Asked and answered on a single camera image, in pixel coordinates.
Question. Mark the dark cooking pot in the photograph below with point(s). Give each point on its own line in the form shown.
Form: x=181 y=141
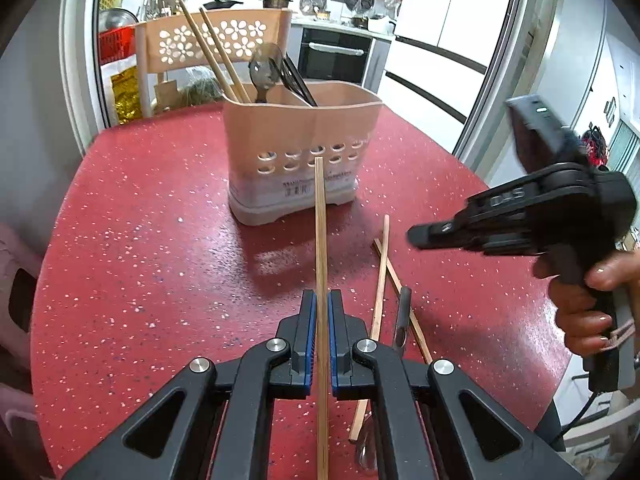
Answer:
x=275 y=1

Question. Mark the black wok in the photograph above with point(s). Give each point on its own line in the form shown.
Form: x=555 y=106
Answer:
x=222 y=4

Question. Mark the pink plastic stool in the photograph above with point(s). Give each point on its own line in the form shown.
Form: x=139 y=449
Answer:
x=17 y=260
x=20 y=435

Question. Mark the black built-in oven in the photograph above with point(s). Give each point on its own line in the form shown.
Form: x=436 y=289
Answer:
x=335 y=55

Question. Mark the white rice cooker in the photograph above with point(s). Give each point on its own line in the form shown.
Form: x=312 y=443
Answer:
x=381 y=25

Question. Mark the white refrigerator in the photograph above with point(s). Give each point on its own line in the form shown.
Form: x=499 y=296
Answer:
x=440 y=30

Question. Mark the red plastic basket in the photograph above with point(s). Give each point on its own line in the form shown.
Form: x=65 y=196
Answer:
x=116 y=46

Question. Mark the plastic bag of greens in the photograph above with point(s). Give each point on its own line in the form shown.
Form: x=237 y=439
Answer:
x=200 y=87

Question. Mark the white plastic chair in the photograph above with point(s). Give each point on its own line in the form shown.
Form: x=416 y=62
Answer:
x=610 y=420

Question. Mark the beige flower-cutout chair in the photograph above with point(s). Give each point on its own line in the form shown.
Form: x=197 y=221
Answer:
x=215 y=40

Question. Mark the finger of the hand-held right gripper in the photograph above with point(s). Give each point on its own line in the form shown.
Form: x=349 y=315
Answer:
x=440 y=235

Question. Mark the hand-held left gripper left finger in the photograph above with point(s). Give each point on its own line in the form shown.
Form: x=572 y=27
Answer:
x=312 y=350

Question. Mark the plain wooden chopstick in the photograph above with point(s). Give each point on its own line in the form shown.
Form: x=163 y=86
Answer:
x=321 y=230
x=381 y=280
x=395 y=280
x=225 y=55

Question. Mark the small cardboard box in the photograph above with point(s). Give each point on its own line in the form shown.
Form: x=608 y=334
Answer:
x=166 y=95

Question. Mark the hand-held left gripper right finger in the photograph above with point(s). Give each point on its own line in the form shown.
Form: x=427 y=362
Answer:
x=334 y=350

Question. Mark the round metal rack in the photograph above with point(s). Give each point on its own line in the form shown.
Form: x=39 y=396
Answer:
x=313 y=1

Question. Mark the shiny metal spoon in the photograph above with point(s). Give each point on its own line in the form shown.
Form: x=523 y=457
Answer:
x=275 y=52
x=262 y=77

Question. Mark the yellow foil bag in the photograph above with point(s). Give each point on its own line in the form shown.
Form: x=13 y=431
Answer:
x=125 y=92

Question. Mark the beige plastic utensil holder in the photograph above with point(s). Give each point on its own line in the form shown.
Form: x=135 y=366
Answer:
x=295 y=130

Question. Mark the person's right hand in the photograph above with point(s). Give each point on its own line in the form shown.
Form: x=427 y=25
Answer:
x=582 y=317

